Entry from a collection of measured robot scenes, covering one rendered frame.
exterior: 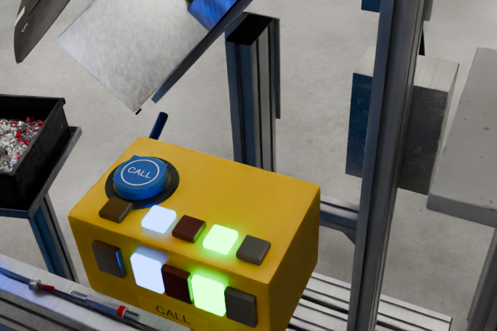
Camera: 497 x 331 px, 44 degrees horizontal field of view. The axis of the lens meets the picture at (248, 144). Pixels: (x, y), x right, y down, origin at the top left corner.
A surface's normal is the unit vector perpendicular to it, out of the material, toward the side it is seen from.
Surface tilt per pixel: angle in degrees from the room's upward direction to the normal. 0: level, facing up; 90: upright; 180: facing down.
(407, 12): 90
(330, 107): 0
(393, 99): 90
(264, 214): 0
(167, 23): 55
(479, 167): 0
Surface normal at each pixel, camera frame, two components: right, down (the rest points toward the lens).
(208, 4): -0.48, 0.65
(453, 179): -0.04, -0.77
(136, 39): 0.13, 0.07
